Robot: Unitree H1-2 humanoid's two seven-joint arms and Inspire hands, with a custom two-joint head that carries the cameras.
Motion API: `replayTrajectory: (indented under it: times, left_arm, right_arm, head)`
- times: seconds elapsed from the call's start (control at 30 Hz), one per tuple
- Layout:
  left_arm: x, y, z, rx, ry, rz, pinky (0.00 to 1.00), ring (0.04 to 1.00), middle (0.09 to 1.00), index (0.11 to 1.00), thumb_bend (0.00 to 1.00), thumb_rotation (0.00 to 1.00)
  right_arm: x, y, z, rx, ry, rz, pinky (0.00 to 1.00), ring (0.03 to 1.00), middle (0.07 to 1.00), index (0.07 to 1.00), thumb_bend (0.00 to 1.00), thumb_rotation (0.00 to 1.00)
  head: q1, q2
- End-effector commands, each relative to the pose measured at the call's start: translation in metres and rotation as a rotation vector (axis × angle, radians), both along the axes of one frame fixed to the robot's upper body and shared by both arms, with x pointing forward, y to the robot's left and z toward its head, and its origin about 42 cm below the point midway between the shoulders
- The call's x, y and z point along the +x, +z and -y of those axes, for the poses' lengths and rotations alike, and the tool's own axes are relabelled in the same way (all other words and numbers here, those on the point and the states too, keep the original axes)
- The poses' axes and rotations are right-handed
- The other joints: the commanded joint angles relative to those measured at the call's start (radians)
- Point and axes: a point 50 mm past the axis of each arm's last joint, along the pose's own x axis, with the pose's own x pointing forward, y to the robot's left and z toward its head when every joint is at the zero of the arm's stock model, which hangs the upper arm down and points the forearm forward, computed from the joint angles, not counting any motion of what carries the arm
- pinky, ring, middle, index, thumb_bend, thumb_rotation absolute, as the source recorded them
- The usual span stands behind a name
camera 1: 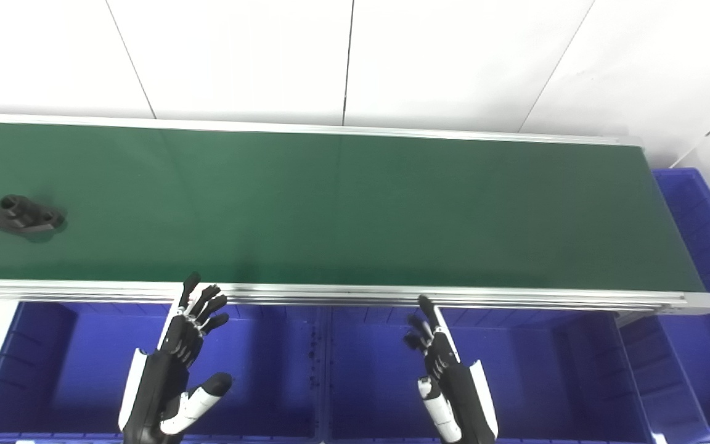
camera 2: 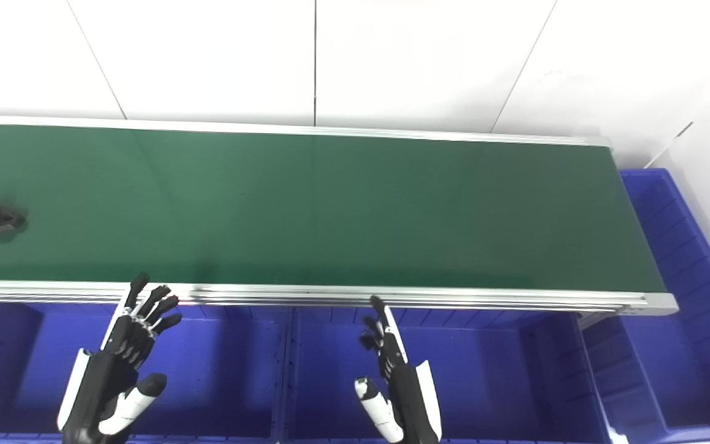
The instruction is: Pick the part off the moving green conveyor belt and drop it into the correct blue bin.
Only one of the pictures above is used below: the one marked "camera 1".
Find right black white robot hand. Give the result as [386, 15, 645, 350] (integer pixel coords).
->
[403, 295, 499, 444]

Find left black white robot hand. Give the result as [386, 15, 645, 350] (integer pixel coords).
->
[118, 272, 233, 444]

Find black flanged machine part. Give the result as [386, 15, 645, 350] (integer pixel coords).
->
[0, 195, 65, 236]

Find blue plastic bin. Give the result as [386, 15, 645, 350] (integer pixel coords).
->
[0, 301, 325, 442]
[617, 168, 710, 444]
[321, 305, 655, 444]

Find green conveyor belt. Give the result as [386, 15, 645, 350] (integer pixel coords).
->
[0, 121, 707, 294]
[0, 113, 710, 326]

